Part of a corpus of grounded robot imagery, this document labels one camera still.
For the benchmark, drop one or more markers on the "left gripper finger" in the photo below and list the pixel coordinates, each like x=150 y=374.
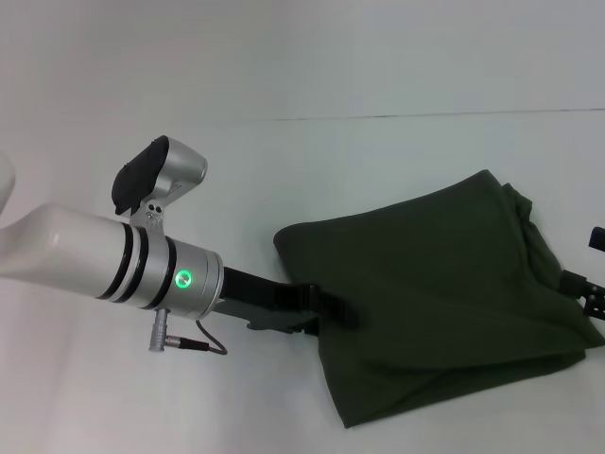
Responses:
x=338 y=307

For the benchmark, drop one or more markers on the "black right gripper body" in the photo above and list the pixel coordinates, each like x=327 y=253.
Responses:
x=596 y=302

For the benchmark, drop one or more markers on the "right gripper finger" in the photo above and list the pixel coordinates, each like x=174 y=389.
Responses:
x=574 y=283
x=598 y=239

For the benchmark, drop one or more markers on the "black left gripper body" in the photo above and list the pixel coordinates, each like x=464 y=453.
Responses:
x=264 y=298

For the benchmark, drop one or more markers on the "dark green t-shirt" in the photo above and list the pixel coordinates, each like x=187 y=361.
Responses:
x=449 y=284

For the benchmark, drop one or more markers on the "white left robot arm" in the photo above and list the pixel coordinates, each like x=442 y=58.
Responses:
x=71 y=246

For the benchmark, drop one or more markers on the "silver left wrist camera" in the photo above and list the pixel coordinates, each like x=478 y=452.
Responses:
x=184 y=161

